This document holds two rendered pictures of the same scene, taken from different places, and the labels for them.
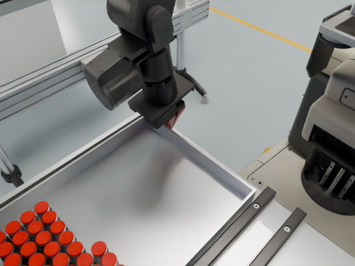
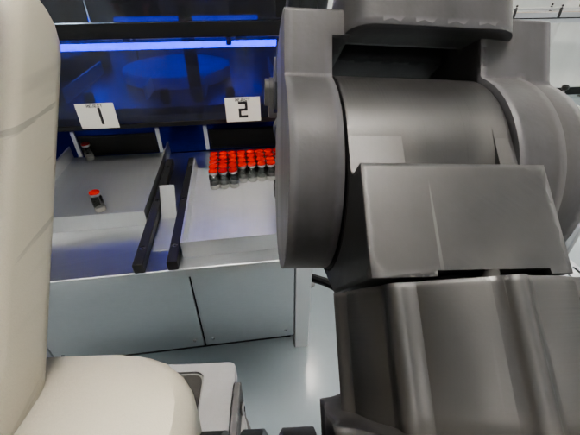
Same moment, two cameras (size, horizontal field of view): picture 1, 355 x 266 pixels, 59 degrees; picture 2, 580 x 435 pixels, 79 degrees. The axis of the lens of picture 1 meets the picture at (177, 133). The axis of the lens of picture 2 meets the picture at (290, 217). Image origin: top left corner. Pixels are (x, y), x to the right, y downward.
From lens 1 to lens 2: 0.81 m
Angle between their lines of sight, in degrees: 85
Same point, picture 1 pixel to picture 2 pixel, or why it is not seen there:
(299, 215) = (137, 260)
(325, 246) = (109, 269)
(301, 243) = (129, 260)
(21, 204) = not seen: hidden behind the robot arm
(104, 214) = (261, 194)
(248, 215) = (175, 236)
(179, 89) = not seen: hidden behind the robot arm
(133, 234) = (236, 198)
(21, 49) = not seen: outside the picture
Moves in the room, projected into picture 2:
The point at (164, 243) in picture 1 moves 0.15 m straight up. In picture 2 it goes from (215, 206) to (205, 141)
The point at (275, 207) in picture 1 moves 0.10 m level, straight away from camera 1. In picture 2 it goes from (162, 266) to (168, 308)
